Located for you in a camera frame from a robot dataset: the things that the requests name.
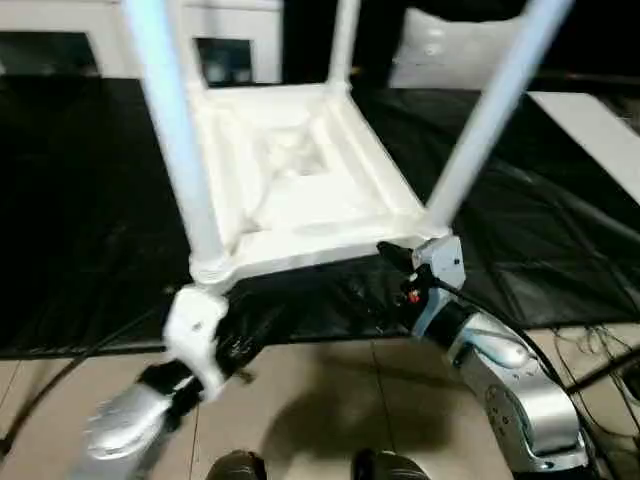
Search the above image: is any white glass-door cabinet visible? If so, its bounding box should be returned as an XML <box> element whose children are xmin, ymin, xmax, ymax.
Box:
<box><xmin>0</xmin><ymin>0</ymin><xmax>282</xmax><ymax>82</ymax></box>

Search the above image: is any black robot foot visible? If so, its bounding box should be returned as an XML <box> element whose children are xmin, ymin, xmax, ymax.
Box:
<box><xmin>209</xmin><ymin>448</ymin><xmax>267</xmax><ymax>480</ymax></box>
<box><xmin>351</xmin><ymin>447</ymin><xmax>427</xmax><ymax>480</ymax></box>

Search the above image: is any white flat panel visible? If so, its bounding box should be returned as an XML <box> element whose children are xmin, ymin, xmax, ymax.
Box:
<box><xmin>528</xmin><ymin>91</ymin><xmax>640</xmax><ymax>195</ymax></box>

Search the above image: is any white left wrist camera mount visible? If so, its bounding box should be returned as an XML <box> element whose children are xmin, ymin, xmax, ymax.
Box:
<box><xmin>163</xmin><ymin>286</ymin><xmax>230</xmax><ymax>402</ymax></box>

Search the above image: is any black cabinet with gold label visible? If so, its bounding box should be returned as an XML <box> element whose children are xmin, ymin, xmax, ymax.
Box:
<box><xmin>277</xmin><ymin>0</ymin><xmax>407</xmax><ymax>90</ymax></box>

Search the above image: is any black work mat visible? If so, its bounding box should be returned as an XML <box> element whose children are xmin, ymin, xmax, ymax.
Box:
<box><xmin>0</xmin><ymin>74</ymin><xmax>640</xmax><ymax>360</ymax></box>

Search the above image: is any light grey printed pillow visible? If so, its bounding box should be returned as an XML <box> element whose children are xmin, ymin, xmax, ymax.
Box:
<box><xmin>388</xmin><ymin>5</ymin><xmax>532</xmax><ymax>92</ymax></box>

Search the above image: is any black right robot foot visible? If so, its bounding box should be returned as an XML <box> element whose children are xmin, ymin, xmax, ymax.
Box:
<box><xmin>351</xmin><ymin>447</ymin><xmax>427</xmax><ymax>480</ymax></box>

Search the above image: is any black left robot foot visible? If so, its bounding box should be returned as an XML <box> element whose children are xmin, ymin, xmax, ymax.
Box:
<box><xmin>209</xmin><ymin>448</ymin><xmax>267</xmax><ymax>480</ymax></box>

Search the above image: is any black stand bar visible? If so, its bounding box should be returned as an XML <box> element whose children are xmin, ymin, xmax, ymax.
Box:
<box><xmin>564</xmin><ymin>358</ymin><xmax>640</xmax><ymax>397</ymax></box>

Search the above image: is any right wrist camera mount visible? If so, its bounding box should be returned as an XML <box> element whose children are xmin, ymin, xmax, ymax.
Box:
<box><xmin>411</xmin><ymin>234</ymin><xmax>467</xmax><ymax>337</ymax></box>

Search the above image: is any white plastic table leg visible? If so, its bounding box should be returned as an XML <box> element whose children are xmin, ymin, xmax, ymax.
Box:
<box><xmin>326</xmin><ymin>0</ymin><xmax>362</xmax><ymax>95</ymax></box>
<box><xmin>121</xmin><ymin>0</ymin><xmax>234</xmax><ymax>284</ymax></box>
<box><xmin>423</xmin><ymin>0</ymin><xmax>577</xmax><ymax>237</ymax></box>

